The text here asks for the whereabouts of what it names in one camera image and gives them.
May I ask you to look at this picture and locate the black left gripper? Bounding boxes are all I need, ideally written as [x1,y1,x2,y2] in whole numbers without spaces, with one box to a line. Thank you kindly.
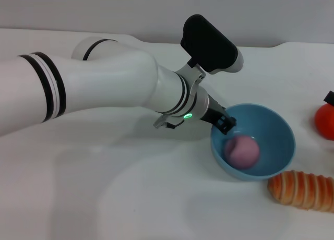
[200,95,237,134]

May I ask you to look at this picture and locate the pink toy peach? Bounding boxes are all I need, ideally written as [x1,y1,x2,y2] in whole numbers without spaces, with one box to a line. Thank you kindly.
[224,135,260,170]

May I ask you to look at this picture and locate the blue bowl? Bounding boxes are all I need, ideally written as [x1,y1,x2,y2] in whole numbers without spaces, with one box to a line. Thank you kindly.
[210,103,296,182]

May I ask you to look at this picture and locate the red toy tomato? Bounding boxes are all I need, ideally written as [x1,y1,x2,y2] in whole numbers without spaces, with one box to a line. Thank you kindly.
[314,103,334,141]

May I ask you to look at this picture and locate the orange striped toy bread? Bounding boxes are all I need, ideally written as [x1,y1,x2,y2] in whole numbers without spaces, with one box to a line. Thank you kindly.
[267,170,334,213]

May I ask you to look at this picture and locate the silver wrist connector with cable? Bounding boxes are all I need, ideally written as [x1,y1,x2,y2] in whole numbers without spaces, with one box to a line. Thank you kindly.
[153,116,186,130]

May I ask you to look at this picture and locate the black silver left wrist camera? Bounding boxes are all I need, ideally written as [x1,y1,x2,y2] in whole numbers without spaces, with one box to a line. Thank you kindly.
[180,14,245,75]

